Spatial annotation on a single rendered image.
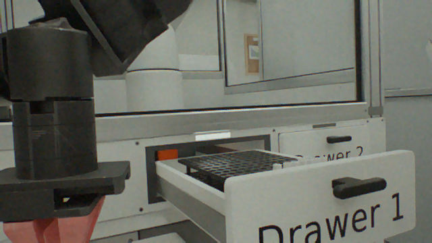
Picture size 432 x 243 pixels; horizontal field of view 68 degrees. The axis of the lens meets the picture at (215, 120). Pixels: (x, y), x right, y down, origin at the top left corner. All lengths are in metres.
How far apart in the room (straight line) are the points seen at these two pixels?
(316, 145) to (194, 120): 0.32
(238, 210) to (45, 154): 0.18
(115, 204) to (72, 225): 0.39
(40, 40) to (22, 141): 0.07
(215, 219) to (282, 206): 0.09
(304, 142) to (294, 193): 0.44
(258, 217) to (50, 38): 0.25
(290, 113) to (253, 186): 0.47
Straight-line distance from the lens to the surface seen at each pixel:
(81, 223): 0.25
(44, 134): 0.25
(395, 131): 2.34
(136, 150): 0.63
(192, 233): 0.73
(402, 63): 2.31
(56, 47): 0.25
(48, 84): 0.25
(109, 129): 0.62
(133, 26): 0.30
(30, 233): 0.26
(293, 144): 0.78
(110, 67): 0.30
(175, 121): 0.65
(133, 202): 0.65
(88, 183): 0.24
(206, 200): 0.43
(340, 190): 0.37
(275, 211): 0.36
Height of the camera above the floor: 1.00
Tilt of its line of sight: 3 degrees down
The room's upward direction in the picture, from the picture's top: 3 degrees counter-clockwise
